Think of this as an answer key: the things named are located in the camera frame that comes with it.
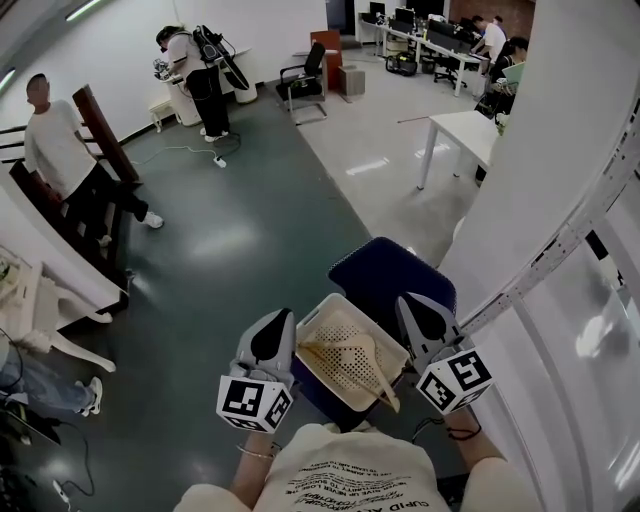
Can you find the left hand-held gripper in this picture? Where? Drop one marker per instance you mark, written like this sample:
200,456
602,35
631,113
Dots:
252,400

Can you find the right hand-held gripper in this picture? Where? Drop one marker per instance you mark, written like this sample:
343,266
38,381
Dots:
457,382

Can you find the wooden clothes hanger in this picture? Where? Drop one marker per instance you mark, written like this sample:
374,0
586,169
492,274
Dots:
365,350

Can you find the cream plastic basket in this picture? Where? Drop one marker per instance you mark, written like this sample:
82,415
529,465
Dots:
340,345

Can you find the person's right forearm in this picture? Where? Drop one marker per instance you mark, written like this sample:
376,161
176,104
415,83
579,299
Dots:
475,445

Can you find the person's left forearm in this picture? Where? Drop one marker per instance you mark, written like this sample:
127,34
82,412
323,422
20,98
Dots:
252,475

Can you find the grey box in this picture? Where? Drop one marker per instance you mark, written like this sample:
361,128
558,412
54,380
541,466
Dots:
352,80

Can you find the dark blue chair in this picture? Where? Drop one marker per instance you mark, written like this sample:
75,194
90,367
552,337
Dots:
390,275

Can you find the person's left white shoe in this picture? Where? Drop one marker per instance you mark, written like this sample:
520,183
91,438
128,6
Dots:
331,428

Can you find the white metal shelf rack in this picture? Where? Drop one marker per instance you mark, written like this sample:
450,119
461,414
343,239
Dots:
575,300

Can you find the person's cream printed t-shirt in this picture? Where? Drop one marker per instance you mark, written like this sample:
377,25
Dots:
350,475

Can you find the white power strip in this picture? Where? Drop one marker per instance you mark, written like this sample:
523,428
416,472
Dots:
220,161

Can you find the white desk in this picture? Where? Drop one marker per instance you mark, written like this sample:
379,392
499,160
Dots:
465,130

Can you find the white ornate dressing table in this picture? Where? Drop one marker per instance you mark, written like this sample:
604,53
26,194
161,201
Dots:
45,310

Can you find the white power adapter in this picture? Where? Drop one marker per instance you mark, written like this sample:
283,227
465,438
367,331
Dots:
62,491

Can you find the white round cabinet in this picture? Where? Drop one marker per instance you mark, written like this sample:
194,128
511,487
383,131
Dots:
186,107

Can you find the white ornate stool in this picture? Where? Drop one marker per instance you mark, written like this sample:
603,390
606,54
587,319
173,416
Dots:
162,112

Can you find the black office chair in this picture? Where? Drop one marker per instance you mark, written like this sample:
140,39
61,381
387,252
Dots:
305,85

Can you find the yellow and black machine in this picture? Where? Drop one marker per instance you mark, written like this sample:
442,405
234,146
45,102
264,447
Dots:
401,65

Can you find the row of desks with monitors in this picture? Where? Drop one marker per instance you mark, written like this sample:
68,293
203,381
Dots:
425,40

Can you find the red-brown wooden board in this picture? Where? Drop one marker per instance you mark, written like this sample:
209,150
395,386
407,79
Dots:
330,50

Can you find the black backpack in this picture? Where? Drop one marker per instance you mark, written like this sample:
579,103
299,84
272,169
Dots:
215,47

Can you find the short ceiling light tube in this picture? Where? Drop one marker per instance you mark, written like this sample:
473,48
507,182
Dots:
6,81

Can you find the long ceiling light tube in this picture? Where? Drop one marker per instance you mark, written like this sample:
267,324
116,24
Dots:
82,9

